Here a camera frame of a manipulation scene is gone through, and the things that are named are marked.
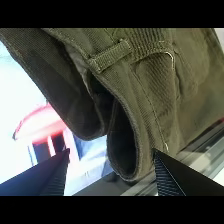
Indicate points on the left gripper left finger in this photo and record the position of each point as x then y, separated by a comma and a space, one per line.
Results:
46, 178

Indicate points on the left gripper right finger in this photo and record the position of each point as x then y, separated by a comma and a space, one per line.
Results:
181, 180

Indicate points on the olive green pants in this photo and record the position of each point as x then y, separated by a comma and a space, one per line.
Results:
150, 83

